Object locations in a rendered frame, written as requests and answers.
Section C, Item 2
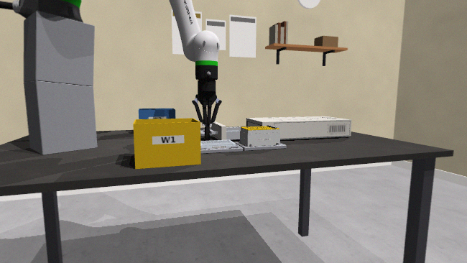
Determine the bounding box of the yellow open-sided box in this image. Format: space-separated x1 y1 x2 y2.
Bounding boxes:
133 118 201 169

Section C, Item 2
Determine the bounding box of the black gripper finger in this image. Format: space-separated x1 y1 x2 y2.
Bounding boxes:
207 97 222 139
192 97 208 139

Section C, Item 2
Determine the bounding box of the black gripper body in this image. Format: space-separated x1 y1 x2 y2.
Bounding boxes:
197 80 217 105

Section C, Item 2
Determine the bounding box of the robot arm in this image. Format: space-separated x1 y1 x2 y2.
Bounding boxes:
0 0 220 80

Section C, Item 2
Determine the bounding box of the blue open bin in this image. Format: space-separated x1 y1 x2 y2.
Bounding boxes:
139 109 175 119

